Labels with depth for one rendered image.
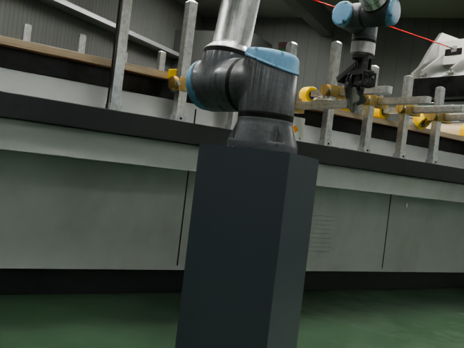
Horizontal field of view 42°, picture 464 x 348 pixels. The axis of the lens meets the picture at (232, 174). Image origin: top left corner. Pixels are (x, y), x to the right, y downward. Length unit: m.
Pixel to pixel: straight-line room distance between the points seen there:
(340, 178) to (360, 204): 0.43
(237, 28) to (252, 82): 0.22
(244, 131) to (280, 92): 0.14
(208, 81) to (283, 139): 0.29
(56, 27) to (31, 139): 6.35
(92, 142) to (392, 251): 1.89
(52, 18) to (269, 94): 6.89
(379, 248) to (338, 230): 0.33
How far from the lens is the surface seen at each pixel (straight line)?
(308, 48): 10.80
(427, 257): 3.68
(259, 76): 1.59
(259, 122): 1.57
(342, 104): 2.37
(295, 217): 1.57
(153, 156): 2.25
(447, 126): 4.89
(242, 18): 1.77
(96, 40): 9.02
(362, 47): 2.33
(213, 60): 1.73
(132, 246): 2.48
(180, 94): 2.28
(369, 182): 2.95
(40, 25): 8.17
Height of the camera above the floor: 0.54
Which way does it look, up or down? level
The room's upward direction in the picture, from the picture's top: 7 degrees clockwise
